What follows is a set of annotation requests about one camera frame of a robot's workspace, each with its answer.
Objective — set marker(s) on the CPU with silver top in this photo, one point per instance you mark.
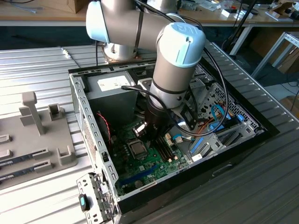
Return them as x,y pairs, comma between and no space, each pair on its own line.
137,148

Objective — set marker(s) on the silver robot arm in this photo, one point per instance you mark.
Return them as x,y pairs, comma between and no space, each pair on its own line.
172,65

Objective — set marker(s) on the CPU socket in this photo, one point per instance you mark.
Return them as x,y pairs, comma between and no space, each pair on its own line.
147,147

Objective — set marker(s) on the black RAM slot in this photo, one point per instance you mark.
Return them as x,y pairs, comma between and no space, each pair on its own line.
162,151
168,149

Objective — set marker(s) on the green motherboard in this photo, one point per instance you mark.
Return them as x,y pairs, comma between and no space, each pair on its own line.
149,168

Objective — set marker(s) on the grey power supply unit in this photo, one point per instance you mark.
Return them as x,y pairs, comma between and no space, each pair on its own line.
112,102

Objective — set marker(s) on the blue expansion slot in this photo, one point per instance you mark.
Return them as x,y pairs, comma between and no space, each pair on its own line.
149,171

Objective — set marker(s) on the small white label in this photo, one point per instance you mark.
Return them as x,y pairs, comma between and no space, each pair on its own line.
196,157

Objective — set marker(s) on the black case fan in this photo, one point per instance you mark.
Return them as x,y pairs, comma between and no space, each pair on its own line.
102,128

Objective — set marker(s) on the metal drive cage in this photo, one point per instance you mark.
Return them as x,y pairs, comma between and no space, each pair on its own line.
198,84

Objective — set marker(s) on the blue disk carrier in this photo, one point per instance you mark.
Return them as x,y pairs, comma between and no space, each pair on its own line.
213,128

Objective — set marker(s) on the perforated metal disk bay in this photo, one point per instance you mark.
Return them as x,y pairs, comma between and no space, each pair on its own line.
210,145

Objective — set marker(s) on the white power supply label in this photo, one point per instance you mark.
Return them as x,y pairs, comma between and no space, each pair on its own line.
112,83

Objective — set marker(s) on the round coin cell battery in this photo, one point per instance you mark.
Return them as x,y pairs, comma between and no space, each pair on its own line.
138,183

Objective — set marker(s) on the small blue clip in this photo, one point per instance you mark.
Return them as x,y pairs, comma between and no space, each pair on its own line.
240,118

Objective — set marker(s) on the black PC case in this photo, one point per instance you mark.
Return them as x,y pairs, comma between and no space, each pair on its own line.
198,193

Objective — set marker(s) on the black latch blue inlay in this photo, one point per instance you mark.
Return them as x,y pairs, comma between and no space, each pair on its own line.
83,202

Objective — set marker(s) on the black slanted pole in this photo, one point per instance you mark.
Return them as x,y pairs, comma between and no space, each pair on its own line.
237,35

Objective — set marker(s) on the grey parts rack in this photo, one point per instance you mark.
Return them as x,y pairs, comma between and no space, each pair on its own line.
35,140

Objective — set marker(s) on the white boxes on desk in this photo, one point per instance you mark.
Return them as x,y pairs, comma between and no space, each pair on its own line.
227,13

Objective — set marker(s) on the brown floor box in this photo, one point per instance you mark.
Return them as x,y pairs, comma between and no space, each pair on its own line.
290,102

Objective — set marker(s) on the cardboard box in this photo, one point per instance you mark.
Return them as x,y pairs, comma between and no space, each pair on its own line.
77,4

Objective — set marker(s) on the flat brown cardboard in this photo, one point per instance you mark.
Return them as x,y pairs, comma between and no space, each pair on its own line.
289,60

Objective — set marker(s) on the dark RAM stick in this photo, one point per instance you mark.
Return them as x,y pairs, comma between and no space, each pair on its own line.
16,160
16,173

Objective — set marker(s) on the wooden desk white legs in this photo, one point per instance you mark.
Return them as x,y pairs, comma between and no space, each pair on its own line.
268,21

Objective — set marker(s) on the folded cardboard piece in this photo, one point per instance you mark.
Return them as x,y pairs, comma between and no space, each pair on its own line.
280,9

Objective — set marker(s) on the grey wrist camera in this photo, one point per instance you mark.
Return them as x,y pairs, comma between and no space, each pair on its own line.
139,130

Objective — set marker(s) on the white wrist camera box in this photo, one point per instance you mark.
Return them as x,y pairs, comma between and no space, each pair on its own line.
181,123

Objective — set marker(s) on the blue plastic rail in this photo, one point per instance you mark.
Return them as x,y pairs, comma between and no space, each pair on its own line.
196,145

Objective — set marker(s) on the metal slot bracket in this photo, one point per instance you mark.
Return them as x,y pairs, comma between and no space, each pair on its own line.
85,184

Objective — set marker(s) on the aluminium profile frame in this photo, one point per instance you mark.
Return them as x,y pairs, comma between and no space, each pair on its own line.
289,38

